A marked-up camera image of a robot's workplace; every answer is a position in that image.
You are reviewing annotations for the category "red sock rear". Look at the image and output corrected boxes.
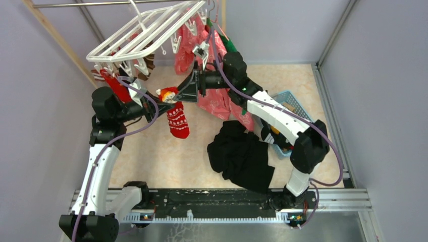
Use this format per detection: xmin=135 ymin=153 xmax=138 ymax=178
xmin=99 ymin=69 xmax=132 ymax=103

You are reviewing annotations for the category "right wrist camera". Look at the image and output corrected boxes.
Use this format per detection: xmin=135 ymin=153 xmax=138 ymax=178
xmin=192 ymin=41 xmax=209 ymax=70

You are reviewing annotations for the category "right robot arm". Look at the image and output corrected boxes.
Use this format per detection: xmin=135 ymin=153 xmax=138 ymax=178
xmin=173 ymin=52 xmax=330 ymax=209

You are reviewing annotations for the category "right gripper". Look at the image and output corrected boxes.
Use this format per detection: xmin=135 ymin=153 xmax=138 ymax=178
xmin=174 ymin=60 xmax=234 ymax=103

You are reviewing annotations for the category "red patterned sock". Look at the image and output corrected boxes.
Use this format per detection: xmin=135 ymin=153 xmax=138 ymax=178
xmin=156 ymin=87 xmax=190 ymax=139

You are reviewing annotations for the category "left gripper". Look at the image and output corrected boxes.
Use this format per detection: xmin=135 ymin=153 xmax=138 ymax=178
xmin=114 ymin=90 xmax=175 ymax=124

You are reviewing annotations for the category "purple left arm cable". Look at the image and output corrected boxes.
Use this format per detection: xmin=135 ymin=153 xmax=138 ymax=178
xmin=70 ymin=76 xmax=160 ymax=242

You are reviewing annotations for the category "black cloth pile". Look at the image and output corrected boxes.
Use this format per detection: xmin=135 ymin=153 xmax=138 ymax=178
xmin=207 ymin=120 xmax=275 ymax=194

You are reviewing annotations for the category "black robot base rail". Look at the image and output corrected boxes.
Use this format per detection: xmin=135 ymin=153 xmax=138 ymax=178
xmin=68 ymin=188 xmax=372 ymax=229

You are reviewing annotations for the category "green garment on hanger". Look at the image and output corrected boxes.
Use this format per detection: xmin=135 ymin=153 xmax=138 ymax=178
xmin=207 ymin=18 xmax=247 ymax=115

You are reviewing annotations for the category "brown striped sock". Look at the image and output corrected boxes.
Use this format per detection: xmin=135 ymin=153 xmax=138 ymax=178
xmin=134 ymin=53 xmax=155 ymax=81

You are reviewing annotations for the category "light blue plastic basket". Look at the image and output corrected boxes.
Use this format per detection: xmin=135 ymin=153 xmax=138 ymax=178
xmin=254 ymin=90 xmax=312 ymax=160

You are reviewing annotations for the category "white plastic sock hanger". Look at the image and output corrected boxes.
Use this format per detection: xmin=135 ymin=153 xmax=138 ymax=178
xmin=86 ymin=1 xmax=207 ymax=77

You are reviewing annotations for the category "pink printed shirt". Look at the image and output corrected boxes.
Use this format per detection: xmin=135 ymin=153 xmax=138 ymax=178
xmin=174 ymin=16 xmax=254 ymax=131

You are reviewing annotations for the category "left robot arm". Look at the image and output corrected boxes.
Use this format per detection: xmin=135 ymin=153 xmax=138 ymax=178
xmin=59 ymin=87 xmax=173 ymax=241

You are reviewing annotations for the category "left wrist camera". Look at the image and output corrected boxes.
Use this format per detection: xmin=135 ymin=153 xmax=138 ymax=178
xmin=128 ymin=78 xmax=147 ymax=106

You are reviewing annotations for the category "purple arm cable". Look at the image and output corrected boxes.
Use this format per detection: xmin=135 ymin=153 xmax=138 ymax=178
xmin=205 ymin=28 xmax=345 ymax=231
xmin=70 ymin=76 xmax=160 ymax=242

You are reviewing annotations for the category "mustard yellow striped sock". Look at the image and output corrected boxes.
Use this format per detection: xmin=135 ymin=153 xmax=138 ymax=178
xmin=270 ymin=126 xmax=280 ymax=135

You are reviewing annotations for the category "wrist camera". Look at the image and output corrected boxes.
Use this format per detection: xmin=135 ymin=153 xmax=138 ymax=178
xmin=192 ymin=41 xmax=209 ymax=70
xmin=128 ymin=78 xmax=147 ymax=106

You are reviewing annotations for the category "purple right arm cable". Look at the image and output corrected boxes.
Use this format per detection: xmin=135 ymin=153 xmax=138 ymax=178
xmin=205 ymin=28 xmax=345 ymax=231

